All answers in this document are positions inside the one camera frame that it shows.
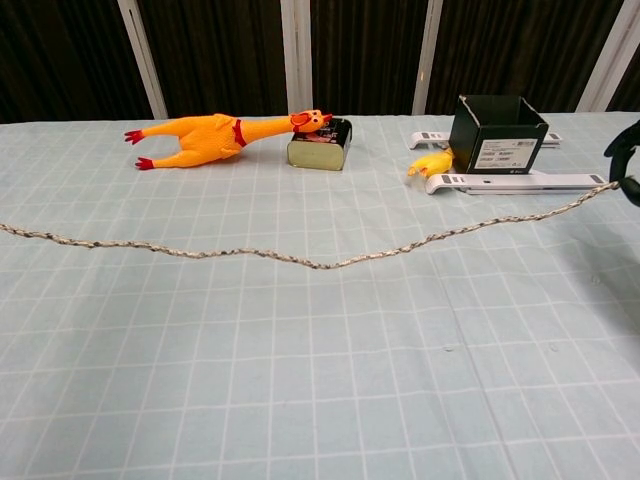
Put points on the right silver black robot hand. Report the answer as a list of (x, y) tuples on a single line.
[(630, 155)]

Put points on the black open cardboard box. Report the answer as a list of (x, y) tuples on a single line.
[(500, 150)]

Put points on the small yellow rubber duck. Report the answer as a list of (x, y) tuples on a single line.
[(435, 162)]

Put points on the black rectangular tin can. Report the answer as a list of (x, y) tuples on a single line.
[(315, 155)]

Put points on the light blue checked tablecloth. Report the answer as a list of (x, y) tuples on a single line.
[(320, 380)]

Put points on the black backdrop curtain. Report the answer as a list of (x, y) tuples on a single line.
[(225, 50)]

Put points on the large orange rubber chicken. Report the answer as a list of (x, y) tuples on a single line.
[(200, 140)]

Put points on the grey aluminium frame post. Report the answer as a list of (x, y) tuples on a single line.
[(614, 50), (296, 50), (428, 50), (143, 60)]

